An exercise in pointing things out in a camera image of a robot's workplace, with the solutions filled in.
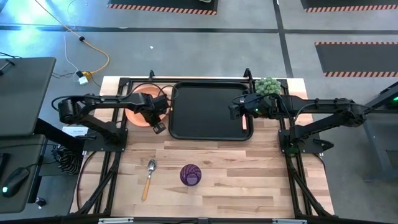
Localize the dark metal table frame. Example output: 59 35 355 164
341 81 398 182

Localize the white floor cable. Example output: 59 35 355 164
63 0 89 83

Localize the orange plate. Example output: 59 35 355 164
124 85 173 128

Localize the black desk top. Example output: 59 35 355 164
0 56 57 138
0 134 46 214

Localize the green plant in patterned pot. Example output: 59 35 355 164
254 77 282 98

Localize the black hazard striped floor mat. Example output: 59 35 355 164
106 0 219 16
314 40 398 78
300 0 398 14

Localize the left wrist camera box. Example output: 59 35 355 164
155 94 171 110

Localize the black aluminium table frame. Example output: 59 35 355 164
70 68 335 224

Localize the silver metal bracket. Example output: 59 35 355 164
98 217 135 224
272 218 308 224

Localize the black serving tray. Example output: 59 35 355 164
168 80 254 142

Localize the black computer mouse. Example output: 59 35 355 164
1 167 31 198

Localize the purple faceted plastic cup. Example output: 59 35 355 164
179 163 203 187

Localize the white label card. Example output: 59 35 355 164
61 125 90 138

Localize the black white striped cable bundle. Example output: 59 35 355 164
50 145 85 176

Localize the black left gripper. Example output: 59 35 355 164
136 94 167 136

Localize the spoon with wooden handle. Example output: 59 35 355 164
141 159 157 202

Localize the yellow power cable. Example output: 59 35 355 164
33 0 111 81

